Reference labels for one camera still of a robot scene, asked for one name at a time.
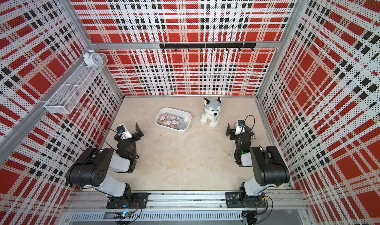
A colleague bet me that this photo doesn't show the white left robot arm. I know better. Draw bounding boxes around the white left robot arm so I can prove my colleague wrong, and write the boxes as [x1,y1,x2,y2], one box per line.
[65,124,144,201]

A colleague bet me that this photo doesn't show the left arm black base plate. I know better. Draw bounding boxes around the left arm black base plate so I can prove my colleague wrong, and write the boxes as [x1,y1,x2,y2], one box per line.
[106,192,149,209]

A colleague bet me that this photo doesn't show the grey white husky plush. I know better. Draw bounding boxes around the grey white husky plush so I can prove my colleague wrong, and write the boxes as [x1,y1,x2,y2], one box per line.
[200,97,222,128]

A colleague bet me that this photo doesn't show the black hook rail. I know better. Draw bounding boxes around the black hook rail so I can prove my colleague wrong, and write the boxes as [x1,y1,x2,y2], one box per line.
[159,43,257,50]

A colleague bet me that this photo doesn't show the round clear paper clip jar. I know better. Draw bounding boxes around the round clear paper clip jar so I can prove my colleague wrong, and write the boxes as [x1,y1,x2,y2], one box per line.
[177,122,187,131]

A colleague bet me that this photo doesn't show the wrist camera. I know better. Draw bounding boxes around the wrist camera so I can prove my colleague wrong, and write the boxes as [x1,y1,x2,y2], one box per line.
[235,120,246,135]
[116,124,132,140]

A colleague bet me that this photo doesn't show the white plastic storage box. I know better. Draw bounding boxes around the white plastic storage box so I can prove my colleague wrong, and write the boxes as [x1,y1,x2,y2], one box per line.
[154,107,192,134]

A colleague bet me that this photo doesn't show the white handled scissors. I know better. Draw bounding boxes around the white handled scissors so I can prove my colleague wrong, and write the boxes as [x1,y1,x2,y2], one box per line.
[228,148,235,158]

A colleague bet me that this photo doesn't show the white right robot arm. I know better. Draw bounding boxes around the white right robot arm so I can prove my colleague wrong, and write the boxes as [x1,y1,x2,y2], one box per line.
[226,121,290,203]

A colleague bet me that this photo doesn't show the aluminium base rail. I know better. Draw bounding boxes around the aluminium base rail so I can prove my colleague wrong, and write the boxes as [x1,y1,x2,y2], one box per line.
[63,189,308,212]

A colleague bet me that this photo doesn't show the square paper clip box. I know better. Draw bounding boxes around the square paper clip box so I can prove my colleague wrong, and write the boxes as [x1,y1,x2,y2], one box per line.
[162,120,171,128]

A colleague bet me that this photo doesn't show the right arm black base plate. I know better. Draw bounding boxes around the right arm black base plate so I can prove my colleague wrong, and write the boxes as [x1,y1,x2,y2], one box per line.
[225,192,267,209]

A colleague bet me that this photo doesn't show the white alarm clock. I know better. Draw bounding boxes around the white alarm clock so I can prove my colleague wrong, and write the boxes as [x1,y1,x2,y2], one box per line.
[83,49,103,67]

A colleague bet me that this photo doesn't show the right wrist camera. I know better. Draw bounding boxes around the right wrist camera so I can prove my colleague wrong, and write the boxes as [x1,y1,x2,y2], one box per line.
[235,120,246,135]

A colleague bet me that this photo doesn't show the white wire mesh shelf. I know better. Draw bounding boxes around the white wire mesh shelf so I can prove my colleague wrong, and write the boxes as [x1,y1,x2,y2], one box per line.
[44,53,108,114]

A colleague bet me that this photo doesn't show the green circuit board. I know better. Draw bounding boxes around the green circuit board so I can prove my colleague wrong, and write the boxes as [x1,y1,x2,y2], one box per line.
[114,211,131,220]

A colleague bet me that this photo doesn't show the paper clip box front left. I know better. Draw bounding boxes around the paper clip box front left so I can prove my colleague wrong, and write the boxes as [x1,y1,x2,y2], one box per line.
[156,115,166,125]

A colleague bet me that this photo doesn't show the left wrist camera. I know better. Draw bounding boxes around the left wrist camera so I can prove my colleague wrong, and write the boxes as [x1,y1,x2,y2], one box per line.
[116,124,132,140]

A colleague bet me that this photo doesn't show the paper clip box front middle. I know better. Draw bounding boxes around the paper clip box front middle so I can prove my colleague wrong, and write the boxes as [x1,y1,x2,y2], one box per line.
[170,120,179,129]

